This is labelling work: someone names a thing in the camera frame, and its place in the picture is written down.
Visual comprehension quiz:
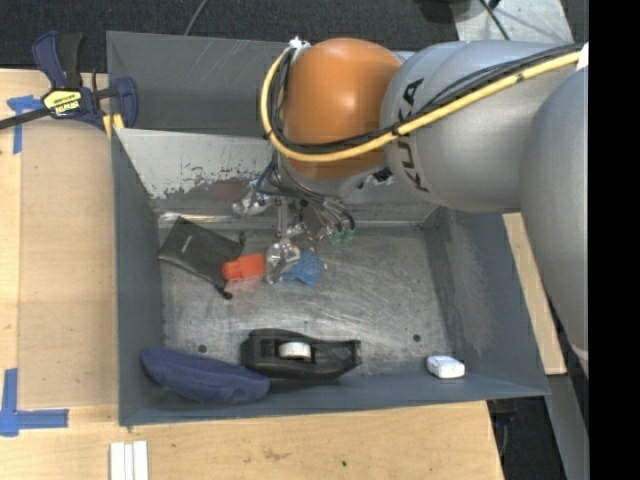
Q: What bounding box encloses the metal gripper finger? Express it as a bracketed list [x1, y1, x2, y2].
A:
[231, 180, 276, 218]
[263, 239, 303, 286]

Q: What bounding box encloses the blue crumpled thing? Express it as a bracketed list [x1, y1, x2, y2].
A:
[281, 249, 327, 286]

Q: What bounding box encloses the orange block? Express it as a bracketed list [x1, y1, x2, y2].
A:
[221, 252, 267, 283]

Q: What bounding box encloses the black cloth pouch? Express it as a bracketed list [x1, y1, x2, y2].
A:
[157, 215, 247, 301]

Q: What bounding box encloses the black tape dispenser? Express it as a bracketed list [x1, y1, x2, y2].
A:
[239, 327, 363, 381]

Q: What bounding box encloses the grey metal bin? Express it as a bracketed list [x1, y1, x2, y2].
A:
[105, 30, 553, 428]

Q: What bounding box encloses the dark blue cloth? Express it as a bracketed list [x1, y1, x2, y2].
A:
[140, 346, 272, 406]

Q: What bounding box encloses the small white box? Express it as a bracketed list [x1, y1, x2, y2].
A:
[425, 354, 467, 380]

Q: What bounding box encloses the black cylinder on white bracket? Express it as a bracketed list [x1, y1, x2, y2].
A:
[360, 166, 396, 190]

